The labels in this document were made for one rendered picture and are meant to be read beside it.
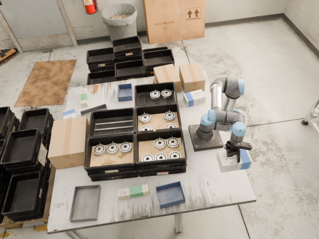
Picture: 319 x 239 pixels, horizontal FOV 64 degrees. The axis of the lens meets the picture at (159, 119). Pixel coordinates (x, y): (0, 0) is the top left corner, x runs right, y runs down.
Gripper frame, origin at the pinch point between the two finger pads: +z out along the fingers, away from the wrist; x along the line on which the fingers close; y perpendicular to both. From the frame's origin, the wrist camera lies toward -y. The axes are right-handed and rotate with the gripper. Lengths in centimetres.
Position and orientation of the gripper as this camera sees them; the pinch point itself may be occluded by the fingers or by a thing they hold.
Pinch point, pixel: (234, 158)
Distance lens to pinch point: 180.3
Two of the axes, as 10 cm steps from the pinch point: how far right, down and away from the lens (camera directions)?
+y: -9.9, 1.5, -0.3
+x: 1.3, 7.5, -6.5
